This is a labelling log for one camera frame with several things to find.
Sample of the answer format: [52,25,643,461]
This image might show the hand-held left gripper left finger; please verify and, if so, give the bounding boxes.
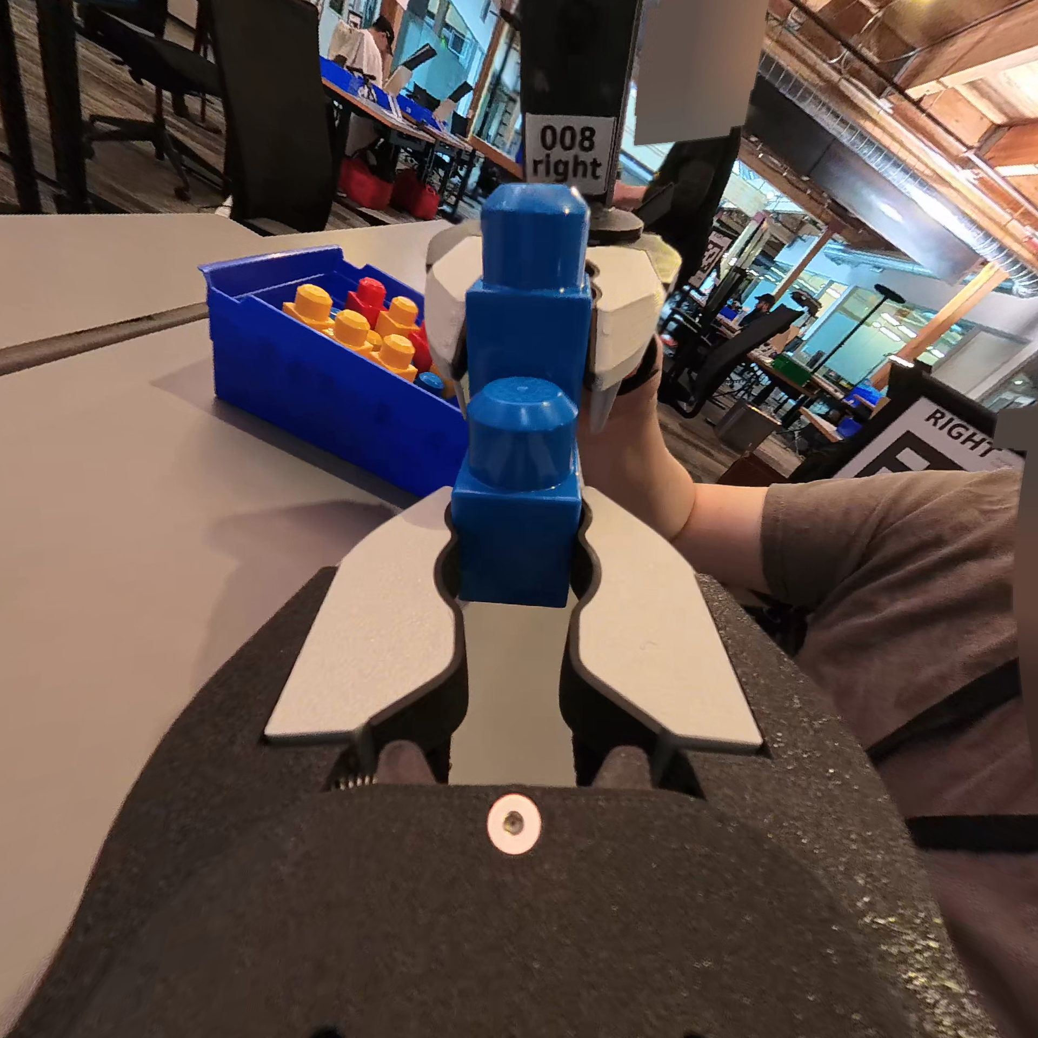
[263,487,470,767]

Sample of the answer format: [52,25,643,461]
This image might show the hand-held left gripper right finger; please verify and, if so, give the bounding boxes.
[561,487,765,781]

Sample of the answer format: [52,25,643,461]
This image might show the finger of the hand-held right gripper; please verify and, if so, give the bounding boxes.
[585,243,662,435]
[424,235,485,410]

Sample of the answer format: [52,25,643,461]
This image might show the blue one-stud toy block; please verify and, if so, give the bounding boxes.
[466,182,593,398]

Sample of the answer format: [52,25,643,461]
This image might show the cluster of assembled block steps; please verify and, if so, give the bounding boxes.
[282,277,455,398]

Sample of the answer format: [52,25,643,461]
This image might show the blue plastic bin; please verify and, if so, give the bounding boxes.
[200,245,471,497]

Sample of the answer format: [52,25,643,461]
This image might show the blue two-stud toy block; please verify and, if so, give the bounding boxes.
[451,377,583,609]

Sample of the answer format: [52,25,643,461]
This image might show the black office chair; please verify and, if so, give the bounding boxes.
[661,304,804,418]
[81,0,224,204]
[211,0,337,236]

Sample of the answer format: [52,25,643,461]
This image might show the red plastic bin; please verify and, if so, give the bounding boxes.
[395,170,441,220]
[339,156,396,205]

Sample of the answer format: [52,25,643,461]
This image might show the grey metal box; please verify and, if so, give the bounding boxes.
[717,400,783,455]

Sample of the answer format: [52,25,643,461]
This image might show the brown cardboard box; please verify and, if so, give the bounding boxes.
[717,454,791,488]

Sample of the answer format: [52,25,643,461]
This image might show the black body strap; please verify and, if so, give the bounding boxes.
[863,661,1038,853]

